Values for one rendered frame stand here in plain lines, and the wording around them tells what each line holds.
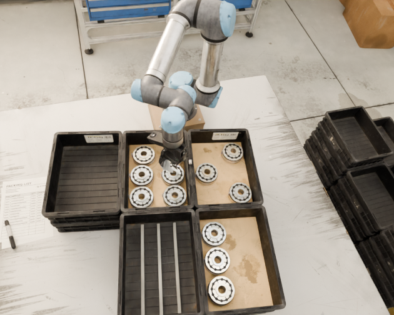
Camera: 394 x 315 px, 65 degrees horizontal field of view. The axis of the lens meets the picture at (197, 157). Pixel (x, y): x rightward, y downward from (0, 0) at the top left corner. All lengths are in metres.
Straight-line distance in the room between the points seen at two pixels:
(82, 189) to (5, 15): 2.73
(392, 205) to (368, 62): 1.93
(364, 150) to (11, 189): 2.09
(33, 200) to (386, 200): 2.08
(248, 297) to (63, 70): 2.51
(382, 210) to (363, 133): 0.53
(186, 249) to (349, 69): 2.84
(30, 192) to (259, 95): 1.39
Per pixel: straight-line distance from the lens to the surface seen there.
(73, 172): 1.53
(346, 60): 3.78
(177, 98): 1.06
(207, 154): 1.54
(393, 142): 2.88
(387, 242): 2.13
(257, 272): 1.38
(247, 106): 1.95
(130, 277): 1.33
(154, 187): 1.44
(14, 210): 1.68
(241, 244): 1.39
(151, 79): 1.11
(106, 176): 1.49
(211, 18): 1.26
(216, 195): 1.45
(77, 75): 3.10
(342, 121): 2.44
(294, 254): 1.60
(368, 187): 2.37
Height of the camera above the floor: 2.13
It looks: 59 degrees down
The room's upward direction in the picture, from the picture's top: 11 degrees clockwise
